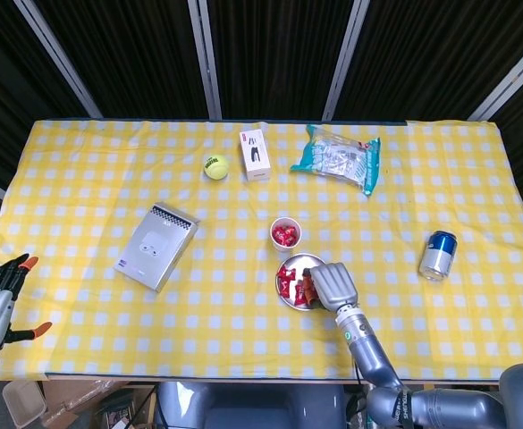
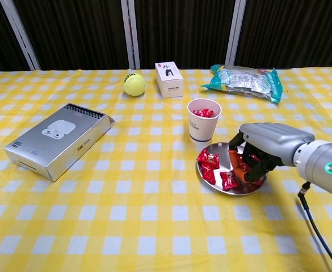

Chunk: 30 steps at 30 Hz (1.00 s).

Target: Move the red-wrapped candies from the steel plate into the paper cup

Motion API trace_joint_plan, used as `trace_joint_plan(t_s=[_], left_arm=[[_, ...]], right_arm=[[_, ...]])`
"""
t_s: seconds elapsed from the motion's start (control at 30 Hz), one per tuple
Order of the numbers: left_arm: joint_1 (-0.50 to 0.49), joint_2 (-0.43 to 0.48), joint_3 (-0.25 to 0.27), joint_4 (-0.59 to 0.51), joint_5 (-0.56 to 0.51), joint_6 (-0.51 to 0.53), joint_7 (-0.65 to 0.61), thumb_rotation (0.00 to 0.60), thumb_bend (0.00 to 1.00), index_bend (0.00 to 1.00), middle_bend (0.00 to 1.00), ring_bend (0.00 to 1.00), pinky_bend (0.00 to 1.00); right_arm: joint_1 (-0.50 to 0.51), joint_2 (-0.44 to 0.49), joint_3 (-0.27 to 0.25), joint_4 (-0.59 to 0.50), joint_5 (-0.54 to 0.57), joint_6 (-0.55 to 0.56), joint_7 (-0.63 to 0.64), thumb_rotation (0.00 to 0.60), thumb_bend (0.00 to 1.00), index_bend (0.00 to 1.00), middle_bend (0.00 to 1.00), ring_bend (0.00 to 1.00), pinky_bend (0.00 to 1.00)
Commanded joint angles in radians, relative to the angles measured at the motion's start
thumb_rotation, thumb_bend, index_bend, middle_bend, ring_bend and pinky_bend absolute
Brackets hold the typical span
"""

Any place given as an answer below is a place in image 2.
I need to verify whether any silver earbuds box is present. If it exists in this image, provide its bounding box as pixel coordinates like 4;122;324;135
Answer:
3;103;116;182

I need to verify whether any teal snack bag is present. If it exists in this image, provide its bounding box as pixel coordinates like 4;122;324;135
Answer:
200;64;284;104

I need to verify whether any yellow tennis ball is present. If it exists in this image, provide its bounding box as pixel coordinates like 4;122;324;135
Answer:
123;72;148;97

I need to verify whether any round steel plate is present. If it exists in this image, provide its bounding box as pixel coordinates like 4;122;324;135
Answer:
195;141;268;196

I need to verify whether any white metal frame post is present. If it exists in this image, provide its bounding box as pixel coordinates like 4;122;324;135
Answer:
121;0;141;70
225;0;246;66
0;0;41;71

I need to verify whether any white paper cup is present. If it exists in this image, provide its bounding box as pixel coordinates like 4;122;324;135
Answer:
187;97;222;143

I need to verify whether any small white product box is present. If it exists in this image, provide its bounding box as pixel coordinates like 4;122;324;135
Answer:
154;61;184;99

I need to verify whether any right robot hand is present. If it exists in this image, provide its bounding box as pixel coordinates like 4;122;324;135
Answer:
227;122;316;185

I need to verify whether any yellow checkered tablecloth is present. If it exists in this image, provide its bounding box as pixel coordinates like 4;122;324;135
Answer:
0;67;332;272

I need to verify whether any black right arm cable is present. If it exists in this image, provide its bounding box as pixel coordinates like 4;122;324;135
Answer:
297;182;332;272

